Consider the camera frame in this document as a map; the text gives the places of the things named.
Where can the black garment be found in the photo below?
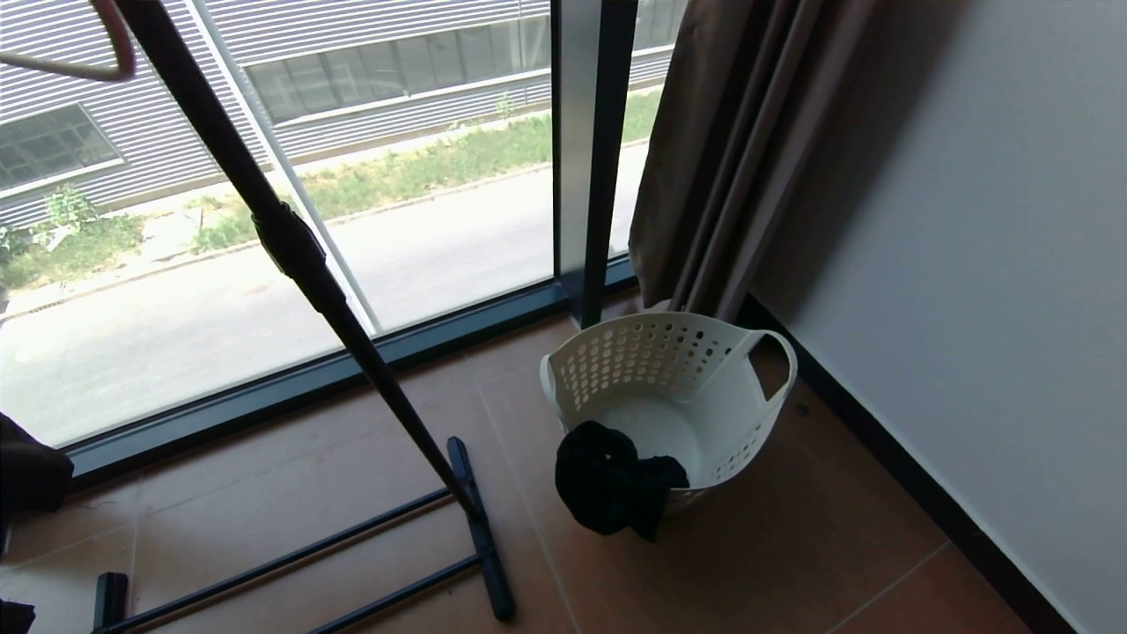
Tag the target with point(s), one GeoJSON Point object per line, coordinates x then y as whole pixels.
{"type": "Point", "coordinates": [31, 467]}
{"type": "Point", "coordinates": [607, 484]}

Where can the pink clothes hanger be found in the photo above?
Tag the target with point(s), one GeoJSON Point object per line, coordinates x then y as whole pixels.
{"type": "Point", "coordinates": [123, 62]}

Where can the white laundry basket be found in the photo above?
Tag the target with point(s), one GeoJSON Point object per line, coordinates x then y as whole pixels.
{"type": "Point", "coordinates": [669, 352]}

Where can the black clothes rack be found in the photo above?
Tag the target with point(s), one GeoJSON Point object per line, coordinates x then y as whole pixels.
{"type": "Point", "coordinates": [290, 246]}

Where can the window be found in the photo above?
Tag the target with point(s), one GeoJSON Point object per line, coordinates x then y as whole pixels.
{"type": "Point", "coordinates": [581, 132]}

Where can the brown curtain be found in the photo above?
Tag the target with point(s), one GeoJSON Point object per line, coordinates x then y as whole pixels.
{"type": "Point", "coordinates": [731, 150]}

